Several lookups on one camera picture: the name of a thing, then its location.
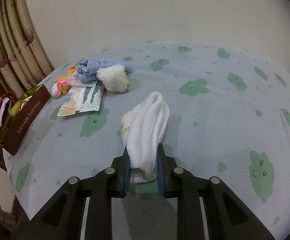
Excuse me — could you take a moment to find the white towel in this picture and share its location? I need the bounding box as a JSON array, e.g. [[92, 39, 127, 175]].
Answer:
[[121, 92, 170, 184]]

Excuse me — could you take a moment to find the white fluffy plush cloth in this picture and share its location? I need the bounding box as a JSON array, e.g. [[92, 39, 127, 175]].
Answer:
[[97, 64, 129, 93]]

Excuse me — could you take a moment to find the light blue towel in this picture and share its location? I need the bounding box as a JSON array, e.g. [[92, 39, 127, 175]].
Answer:
[[76, 58, 131, 83]]

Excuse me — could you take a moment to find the green white wipes packet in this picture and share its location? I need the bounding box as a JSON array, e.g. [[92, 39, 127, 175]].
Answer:
[[57, 82, 104, 117]]

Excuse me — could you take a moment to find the blue green-patterned bedsheet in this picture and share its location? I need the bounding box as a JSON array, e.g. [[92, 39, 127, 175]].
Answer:
[[4, 42, 290, 239]]

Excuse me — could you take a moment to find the orange plush toy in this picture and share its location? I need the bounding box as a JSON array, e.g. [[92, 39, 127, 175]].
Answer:
[[51, 66, 77, 98]]

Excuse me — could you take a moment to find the red gold toffee tin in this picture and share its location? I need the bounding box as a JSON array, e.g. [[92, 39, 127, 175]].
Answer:
[[0, 84, 51, 155]]

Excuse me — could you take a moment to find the pink ribbon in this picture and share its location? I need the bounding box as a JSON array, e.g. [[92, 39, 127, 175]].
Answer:
[[52, 79, 72, 98]]

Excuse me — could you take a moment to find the beige patterned curtain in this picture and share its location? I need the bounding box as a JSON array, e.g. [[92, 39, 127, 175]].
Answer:
[[0, 0, 52, 97]]

